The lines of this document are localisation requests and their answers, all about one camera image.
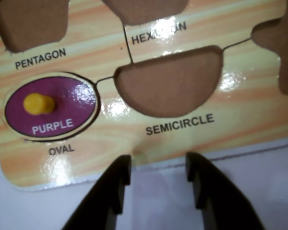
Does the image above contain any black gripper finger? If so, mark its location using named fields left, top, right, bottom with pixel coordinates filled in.
left=185, top=151, right=267, bottom=230
left=59, top=154, right=132, bottom=230

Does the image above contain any purple oval puzzle piece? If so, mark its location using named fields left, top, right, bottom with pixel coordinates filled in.
left=3, top=71, right=102, bottom=142

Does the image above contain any wooden shapes puzzle board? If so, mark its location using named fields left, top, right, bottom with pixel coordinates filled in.
left=0, top=0, right=288, bottom=193

